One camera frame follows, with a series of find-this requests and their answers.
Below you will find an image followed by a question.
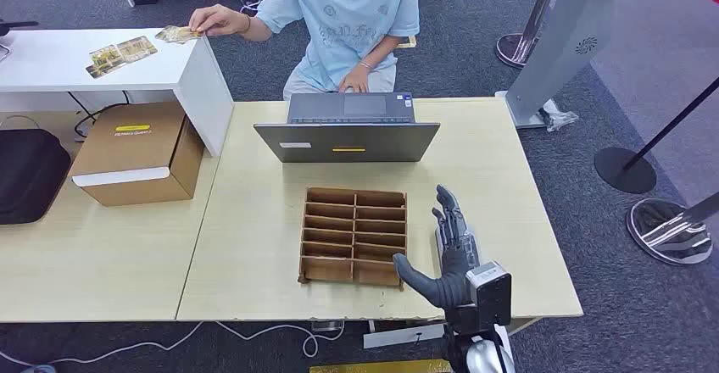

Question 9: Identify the person's left hand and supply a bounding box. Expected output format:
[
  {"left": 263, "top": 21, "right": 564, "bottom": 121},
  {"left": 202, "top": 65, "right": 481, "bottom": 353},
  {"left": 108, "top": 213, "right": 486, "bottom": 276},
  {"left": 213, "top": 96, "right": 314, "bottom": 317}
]
[{"left": 337, "top": 64, "right": 372, "bottom": 94}]

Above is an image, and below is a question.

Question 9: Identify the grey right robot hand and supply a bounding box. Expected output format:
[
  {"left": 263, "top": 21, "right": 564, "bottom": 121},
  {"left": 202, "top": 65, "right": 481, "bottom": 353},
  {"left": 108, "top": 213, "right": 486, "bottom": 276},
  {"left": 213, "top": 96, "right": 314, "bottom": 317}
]
[{"left": 392, "top": 184, "right": 482, "bottom": 311}]

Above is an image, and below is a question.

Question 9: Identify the person's right hand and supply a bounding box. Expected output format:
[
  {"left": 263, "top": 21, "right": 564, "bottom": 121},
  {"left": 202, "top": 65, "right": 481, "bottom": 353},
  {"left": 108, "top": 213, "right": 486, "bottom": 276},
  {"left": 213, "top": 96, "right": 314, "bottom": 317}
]
[{"left": 188, "top": 3, "right": 251, "bottom": 38}]

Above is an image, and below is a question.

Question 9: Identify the person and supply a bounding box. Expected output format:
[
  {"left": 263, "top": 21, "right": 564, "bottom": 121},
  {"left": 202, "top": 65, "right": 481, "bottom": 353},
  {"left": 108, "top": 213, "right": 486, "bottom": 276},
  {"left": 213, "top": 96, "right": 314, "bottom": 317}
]
[{"left": 187, "top": 0, "right": 421, "bottom": 101}]

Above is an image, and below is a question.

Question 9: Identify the wooden slotted card organizer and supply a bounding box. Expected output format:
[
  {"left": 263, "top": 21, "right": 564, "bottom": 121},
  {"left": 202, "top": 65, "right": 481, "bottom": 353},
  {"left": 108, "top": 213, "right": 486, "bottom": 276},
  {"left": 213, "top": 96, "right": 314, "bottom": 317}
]
[{"left": 298, "top": 186, "right": 409, "bottom": 292}]

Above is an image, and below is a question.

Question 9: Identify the grey laptop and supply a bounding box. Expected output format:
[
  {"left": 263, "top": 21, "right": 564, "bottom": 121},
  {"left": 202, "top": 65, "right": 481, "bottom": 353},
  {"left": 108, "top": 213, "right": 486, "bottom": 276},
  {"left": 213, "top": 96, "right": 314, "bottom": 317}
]
[{"left": 253, "top": 92, "right": 442, "bottom": 164}]

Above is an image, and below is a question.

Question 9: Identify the white counter shelf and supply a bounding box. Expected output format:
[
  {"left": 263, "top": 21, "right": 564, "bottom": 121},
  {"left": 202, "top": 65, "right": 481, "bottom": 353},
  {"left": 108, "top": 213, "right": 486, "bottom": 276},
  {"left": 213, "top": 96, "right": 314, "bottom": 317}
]
[{"left": 0, "top": 27, "right": 236, "bottom": 159}]

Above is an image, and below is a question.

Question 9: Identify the brown cardboard box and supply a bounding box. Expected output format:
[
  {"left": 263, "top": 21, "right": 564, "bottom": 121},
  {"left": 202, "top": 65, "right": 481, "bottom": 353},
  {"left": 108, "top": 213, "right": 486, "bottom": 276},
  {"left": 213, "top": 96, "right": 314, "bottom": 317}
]
[{"left": 67, "top": 101, "right": 206, "bottom": 208}]

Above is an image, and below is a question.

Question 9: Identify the clear plastic bag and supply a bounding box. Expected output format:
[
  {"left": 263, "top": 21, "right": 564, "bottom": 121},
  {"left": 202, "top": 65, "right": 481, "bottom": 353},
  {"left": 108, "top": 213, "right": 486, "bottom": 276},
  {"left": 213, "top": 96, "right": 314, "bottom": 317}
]
[{"left": 538, "top": 98, "right": 580, "bottom": 133}]

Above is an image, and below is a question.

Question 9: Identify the silver kiosk panel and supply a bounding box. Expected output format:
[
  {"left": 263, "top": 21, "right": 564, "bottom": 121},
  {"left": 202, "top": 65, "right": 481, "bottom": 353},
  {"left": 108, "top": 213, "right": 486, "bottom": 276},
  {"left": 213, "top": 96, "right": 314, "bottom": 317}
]
[{"left": 493, "top": 0, "right": 621, "bottom": 131}]

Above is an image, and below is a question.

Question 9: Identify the black carrying case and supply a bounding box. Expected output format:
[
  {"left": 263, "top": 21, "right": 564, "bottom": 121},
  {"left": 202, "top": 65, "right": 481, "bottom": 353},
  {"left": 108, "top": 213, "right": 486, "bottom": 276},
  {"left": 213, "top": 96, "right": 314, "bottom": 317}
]
[{"left": 0, "top": 128, "right": 73, "bottom": 226}]

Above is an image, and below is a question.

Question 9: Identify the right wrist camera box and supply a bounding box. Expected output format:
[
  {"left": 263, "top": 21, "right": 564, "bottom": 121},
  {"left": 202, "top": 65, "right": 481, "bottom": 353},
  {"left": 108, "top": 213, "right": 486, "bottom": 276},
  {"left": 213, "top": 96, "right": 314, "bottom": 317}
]
[{"left": 465, "top": 261, "right": 513, "bottom": 326}]

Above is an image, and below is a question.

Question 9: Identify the black power cable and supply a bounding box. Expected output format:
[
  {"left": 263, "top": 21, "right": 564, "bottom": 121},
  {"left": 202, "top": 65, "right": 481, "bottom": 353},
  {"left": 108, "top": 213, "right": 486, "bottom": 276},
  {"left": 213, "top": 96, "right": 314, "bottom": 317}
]
[{"left": 67, "top": 90, "right": 131, "bottom": 138}]

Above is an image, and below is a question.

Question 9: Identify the chrome stanchion post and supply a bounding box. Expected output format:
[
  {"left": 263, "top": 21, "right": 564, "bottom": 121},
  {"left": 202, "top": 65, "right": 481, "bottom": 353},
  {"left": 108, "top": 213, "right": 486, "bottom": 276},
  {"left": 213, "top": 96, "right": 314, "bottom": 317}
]
[
  {"left": 494, "top": 0, "right": 568, "bottom": 70},
  {"left": 625, "top": 190, "right": 719, "bottom": 266}
]

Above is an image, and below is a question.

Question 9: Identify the black stanchion post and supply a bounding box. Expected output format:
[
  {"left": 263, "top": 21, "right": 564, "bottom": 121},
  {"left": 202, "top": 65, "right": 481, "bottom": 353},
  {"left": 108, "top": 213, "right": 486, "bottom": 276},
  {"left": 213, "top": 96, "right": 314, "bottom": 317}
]
[{"left": 594, "top": 75, "right": 719, "bottom": 195}]

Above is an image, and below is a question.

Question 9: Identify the white floor cable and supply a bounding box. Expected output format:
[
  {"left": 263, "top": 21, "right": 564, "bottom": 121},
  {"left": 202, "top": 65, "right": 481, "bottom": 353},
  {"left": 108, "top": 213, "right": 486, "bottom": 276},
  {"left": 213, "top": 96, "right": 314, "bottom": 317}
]
[{"left": 0, "top": 320, "right": 347, "bottom": 369}]

